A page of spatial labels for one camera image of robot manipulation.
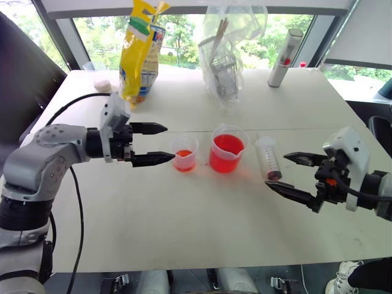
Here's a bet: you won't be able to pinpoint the wooden chopsticks pair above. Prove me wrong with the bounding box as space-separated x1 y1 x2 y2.
210 17 229 66

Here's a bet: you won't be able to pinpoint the clear plastic tube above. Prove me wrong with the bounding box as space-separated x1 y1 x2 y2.
254 135 283 180

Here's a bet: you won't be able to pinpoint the metal wire basket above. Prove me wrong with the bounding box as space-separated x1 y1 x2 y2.
198 37 240 104

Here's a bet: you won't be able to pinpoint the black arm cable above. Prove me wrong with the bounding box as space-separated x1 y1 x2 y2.
332 169 392 203
45 92 111 294

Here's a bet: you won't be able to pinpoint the metal strap buckle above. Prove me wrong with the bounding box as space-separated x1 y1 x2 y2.
270 275 303 294
100 273 130 294

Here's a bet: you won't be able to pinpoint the white sneaker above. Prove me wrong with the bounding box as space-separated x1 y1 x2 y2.
325 260 364 294

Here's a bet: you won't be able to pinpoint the silver cylindrical tube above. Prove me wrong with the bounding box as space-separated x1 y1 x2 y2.
267 28 304 89

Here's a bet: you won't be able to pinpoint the clear plastic bag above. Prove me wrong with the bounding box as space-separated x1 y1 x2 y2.
198 0 269 115

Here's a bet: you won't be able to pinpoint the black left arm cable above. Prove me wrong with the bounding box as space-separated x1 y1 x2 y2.
45 92 111 294

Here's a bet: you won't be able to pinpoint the clear plastic container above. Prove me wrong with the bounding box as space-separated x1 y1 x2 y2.
81 60 107 72

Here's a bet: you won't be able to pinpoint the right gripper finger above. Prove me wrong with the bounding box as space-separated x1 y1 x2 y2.
264 181 321 213
282 151 330 168

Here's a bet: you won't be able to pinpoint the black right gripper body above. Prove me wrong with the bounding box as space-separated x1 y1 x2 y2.
312 152 353 214

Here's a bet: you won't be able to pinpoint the dark teal object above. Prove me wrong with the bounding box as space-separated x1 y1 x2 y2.
377 77 392 100

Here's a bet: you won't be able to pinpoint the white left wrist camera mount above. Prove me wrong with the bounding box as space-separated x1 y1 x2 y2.
99 91 132 164

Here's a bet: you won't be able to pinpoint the small beaker orange liquid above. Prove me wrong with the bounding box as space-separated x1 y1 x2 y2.
170 134 200 173

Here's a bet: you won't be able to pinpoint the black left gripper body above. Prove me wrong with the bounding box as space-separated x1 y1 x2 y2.
108 122 136 162

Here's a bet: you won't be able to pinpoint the black trouser leg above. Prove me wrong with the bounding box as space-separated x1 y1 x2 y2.
347 257 392 290

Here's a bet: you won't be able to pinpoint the white roller blind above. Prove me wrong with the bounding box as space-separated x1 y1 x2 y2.
323 0 392 72

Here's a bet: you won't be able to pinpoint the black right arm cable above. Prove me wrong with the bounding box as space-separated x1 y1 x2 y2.
332 169 392 203

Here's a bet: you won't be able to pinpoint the yellow snack bag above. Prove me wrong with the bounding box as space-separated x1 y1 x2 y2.
119 0 171 111

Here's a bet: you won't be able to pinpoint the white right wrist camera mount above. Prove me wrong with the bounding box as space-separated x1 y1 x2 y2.
322 126 372 213

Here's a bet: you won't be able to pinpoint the large dark chair back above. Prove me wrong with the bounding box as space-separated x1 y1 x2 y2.
0 11 69 177

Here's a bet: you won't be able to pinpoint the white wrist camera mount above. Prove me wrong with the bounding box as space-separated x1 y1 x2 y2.
322 126 372 213
99 91 132 164

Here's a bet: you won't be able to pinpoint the large beaker red liquid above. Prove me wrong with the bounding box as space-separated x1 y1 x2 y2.
208 122 251 175

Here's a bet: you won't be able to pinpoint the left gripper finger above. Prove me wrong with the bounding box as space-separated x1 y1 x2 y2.
131 151 176 168
129 122 168 137

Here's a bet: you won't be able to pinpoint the white round lump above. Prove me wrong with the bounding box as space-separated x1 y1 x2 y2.
93 79 112 93

